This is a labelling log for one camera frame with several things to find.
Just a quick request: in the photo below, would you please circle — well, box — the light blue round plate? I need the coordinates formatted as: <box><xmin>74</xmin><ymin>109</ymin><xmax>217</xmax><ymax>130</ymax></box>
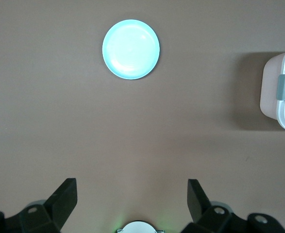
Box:
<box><xmin>101</xmin><ymin>19</ymin><xmax>161</xmax><ymax>81</ymax></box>

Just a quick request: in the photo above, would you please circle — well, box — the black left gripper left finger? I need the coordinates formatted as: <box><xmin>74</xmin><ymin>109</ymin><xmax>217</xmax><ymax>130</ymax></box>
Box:
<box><xmin>0</xmin><ymin>178</ymin><xmax>78</xmax><ymax>233</ymax></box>

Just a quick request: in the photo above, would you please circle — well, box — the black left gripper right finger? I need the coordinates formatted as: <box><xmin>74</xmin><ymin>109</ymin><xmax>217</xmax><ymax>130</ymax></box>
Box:
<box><xmin>181</xmin><ymin>179</ymin><xmax>285</xmax><ymax>233</ymax></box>

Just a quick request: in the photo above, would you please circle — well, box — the white lidded storage box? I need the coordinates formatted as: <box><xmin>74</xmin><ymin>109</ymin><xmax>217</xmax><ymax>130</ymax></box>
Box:
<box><xmin>259</xmin><ymin>42</ymin><xmax>285</xmax><ymax>134</ymax></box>

